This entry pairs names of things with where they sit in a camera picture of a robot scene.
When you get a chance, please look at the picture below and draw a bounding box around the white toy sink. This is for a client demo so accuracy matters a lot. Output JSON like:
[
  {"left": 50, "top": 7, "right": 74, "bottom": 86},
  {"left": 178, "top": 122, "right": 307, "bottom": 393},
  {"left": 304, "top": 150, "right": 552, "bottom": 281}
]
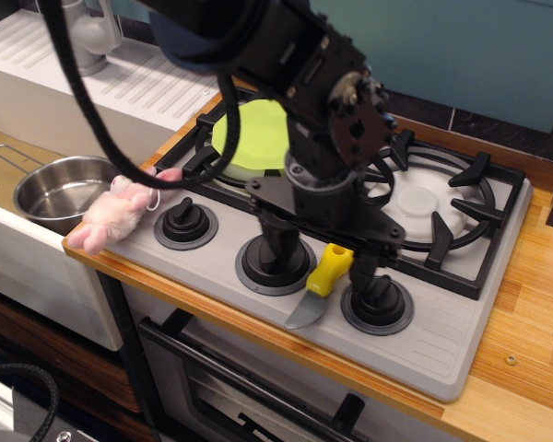
[{"left": 0, "top": 9, "right": 218, "bottom": 351}]

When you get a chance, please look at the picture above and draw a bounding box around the grey toy faucet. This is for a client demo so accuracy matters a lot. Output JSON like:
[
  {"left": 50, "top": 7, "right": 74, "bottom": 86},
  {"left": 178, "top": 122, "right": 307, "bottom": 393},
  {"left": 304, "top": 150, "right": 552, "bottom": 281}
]
[{"left": 62, "top": 0, "right": 122, "bottom": 76}]

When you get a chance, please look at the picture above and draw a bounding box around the black stove knob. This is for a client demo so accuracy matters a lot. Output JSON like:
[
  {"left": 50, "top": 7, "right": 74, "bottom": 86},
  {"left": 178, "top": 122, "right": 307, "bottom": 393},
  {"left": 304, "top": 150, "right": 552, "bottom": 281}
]
[
  {"left": 341, "top": 274, "right": 415, "bottom": 336},
  {"left": 154, "top": 197, "right": 218, "bottom": 251},
  {"left": 235, "top": 233, "right": 317, "bottom": 297}
]

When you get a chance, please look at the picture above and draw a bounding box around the grey toy stove top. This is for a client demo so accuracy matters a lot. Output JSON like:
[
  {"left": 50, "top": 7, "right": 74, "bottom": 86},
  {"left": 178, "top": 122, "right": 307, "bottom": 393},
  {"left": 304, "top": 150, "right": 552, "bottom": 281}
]
[{"left": 101, "top": 137, "right": 534, "bottom": 403}]

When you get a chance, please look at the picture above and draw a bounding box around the stainless steel pot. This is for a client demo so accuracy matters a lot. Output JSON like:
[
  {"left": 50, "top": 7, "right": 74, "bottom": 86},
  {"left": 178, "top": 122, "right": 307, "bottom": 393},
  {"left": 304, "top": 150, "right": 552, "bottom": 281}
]
[{"left": 0, "top": 144, "right": 118, "bottom": 236}]

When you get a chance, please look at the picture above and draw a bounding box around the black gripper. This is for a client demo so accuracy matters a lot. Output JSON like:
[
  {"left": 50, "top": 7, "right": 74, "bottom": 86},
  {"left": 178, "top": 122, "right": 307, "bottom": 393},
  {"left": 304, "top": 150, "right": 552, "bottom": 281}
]
[{"left": 245, "top": 156, "right": 405, "bottom": 304}]

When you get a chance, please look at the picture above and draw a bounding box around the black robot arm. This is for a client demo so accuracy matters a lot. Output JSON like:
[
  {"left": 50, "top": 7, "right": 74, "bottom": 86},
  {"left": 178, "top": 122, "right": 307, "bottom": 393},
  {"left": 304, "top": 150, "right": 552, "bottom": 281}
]
[{"left": 147, "top": 1, "right": 404, "bottom": 307}]

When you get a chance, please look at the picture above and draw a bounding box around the yellow handled toy knife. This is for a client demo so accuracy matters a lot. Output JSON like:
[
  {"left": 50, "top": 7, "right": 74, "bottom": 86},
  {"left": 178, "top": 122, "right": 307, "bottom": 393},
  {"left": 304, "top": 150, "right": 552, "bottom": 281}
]
[{"left": 285, "top": 243, "right": 354, "bottom": 330}]

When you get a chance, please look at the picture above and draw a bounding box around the pink plush bunny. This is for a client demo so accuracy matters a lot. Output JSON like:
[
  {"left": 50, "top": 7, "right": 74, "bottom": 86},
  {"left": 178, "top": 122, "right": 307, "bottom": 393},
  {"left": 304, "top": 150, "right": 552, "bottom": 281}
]
[{"left": 67, "top": 175, "right": 162, "bottom": 255}]

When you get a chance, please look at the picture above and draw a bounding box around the black left stove knob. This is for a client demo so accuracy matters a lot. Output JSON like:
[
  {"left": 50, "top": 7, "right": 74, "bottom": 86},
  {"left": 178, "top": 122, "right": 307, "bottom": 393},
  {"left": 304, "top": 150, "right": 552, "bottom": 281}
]
[{"left": 154, "top": 197, "right": 218, "bottom": 251}]

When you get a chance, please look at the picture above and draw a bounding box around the black right stove knob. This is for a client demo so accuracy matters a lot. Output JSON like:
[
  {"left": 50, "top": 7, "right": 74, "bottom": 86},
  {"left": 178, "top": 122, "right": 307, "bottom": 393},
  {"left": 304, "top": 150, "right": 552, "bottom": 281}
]
[{"left": 341, "top": 274, "right": 415, "bottom": 336}]

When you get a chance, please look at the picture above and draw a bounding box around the toy oven door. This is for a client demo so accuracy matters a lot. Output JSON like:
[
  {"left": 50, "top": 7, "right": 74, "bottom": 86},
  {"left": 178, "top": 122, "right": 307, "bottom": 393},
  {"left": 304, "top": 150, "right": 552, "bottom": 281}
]
[{"left": 135, "top": 309, "right": 452, "bottom": 441}]

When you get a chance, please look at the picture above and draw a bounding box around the black middle stove knob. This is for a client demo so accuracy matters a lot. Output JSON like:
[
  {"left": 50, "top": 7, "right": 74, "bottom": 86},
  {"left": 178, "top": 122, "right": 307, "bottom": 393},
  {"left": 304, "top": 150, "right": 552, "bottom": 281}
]
[{"left": 235, "top": 233, "right": 317, "bottom": 297}]

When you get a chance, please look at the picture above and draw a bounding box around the lime green plate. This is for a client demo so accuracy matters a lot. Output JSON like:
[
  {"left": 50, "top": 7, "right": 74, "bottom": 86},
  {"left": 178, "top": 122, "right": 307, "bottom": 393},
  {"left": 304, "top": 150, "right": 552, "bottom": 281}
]
[{"left": 229, "top": 99, "right": 288, "bottom": 173}]

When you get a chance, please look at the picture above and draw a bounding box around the white right burner disc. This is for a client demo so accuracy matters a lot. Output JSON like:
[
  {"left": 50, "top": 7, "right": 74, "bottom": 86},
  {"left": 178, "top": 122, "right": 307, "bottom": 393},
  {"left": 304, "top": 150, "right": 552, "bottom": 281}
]
[{"left": 383, "top": 167, "right": 467, "bottom": 243}]

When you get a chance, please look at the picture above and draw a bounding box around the black braided cable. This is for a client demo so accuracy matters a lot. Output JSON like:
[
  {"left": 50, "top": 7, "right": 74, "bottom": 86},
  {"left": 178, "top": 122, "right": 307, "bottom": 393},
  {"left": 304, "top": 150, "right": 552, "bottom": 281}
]
[{"left": 36, "top": 0, "right": 245, "bottom": 191}]

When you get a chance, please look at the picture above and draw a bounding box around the black right burner grate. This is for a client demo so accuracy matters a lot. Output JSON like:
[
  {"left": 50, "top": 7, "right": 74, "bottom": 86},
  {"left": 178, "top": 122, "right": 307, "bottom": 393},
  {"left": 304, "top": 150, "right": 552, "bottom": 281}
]
[{"left": 358, "top": 131, "right": 532, "bottom": 311}]

